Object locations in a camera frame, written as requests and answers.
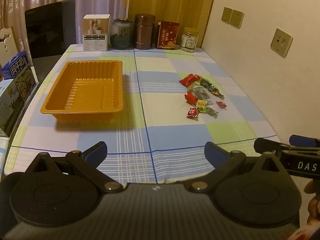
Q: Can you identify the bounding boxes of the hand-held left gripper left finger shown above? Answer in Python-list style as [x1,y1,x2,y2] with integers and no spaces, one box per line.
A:
[19,141,124,193]

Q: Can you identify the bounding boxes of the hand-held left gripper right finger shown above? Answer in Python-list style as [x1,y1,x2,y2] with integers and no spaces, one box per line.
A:
[190,141,295,193]

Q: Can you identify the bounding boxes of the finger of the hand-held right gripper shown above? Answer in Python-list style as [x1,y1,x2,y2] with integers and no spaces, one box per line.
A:
[254,137,283,154]
[281,135,320,153]

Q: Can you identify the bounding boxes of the green brown candy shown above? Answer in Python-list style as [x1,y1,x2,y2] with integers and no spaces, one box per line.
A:
[200,107,219,118]

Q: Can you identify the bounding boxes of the orange plastic tray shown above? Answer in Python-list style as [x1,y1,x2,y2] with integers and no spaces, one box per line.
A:
[40,60,125,123]

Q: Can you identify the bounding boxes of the dark green snack packet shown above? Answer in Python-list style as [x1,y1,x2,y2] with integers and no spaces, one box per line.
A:
[199,77,225,98]

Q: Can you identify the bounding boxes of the person's right hand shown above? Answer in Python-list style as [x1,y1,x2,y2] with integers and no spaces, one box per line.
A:
[304,179,320,227]

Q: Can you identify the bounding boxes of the checked tablecloth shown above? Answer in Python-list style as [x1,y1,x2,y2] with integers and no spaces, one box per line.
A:
[4,44,282,184]

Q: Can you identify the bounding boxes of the white blue patterned cover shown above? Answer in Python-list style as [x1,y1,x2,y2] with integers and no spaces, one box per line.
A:
[0,136,10,178]

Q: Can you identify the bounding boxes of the light blue carton box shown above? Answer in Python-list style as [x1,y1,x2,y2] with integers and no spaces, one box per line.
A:
[0,79,25,138]

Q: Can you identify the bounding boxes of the blue milk carton box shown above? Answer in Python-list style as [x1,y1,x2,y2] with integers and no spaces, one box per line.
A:
[0,51,39,103]

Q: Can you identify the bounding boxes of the clear plastic nut jar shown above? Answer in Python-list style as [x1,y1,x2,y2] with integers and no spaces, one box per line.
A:
[180,27,199,53]

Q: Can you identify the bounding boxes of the white product box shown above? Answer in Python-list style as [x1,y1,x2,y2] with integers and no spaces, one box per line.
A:
[83,14,111,51]

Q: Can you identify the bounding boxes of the glass jar with lid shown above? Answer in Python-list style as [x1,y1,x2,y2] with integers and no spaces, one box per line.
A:
[110,17,132,50]

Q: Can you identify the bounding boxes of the red gold printed packet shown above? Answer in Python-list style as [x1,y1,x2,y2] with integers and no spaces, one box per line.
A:
[157,21,180,50]

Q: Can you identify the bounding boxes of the brown metal canister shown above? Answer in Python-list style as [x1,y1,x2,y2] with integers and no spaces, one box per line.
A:
[134,14,156,50]

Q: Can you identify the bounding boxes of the black glossy appliance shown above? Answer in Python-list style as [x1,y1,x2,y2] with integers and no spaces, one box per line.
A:
[24,0,76,84]

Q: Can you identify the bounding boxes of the white chair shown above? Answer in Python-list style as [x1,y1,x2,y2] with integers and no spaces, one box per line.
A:
[0,26,19,67]

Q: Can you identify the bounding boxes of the wooden door panel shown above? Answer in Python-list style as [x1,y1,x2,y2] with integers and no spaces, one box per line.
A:
[128,0,218,48]

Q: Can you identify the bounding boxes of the large beige wall socket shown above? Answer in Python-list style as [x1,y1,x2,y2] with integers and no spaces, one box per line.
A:
[270,28,293,59]

